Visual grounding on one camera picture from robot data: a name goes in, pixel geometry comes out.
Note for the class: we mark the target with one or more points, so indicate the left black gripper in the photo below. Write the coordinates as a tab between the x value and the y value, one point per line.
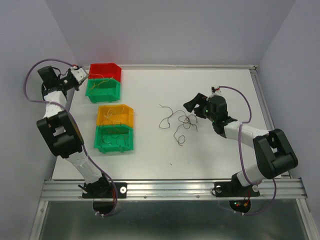
77	85

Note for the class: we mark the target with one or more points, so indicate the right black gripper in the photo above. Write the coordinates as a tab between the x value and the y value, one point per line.
199	99

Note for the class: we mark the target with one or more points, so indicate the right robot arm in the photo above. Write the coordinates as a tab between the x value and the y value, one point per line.
273	152

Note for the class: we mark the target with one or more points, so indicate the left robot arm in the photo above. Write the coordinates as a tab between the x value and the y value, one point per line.
59	129

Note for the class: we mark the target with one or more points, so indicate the red plastic bin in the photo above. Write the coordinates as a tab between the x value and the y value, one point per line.
105	71

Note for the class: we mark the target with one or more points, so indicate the far green plastic bin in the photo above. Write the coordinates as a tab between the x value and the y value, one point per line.
103	90

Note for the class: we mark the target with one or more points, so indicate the green plastic bin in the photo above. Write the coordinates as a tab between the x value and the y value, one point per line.
114	138
103	90

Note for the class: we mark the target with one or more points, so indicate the yellow plastic bin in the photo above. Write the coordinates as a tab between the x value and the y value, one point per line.
120	114

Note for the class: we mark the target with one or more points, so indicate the near green plastic bin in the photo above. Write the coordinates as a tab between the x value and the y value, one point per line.
114	138

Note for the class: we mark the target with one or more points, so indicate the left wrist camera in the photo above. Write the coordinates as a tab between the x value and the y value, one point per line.
79	73

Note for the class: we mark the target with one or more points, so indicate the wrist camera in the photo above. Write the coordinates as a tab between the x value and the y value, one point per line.
79	73
215	91

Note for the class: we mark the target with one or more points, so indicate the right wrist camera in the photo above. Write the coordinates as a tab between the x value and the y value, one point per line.
215	91

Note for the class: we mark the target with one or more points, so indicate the aluminium back rail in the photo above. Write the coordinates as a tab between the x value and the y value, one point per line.
181	66

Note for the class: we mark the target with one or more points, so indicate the aluminium rail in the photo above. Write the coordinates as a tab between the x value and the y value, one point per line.
181	66
261	116
162	190

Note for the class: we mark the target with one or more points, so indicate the aluminium right side rail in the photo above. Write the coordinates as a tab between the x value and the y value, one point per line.
261	116

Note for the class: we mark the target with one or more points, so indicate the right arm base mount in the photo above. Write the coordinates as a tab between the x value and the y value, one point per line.
234	189

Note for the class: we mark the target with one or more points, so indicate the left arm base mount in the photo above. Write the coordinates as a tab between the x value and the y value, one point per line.
105	201

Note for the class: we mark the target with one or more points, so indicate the aluminium front rail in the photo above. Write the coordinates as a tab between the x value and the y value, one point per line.
162	190

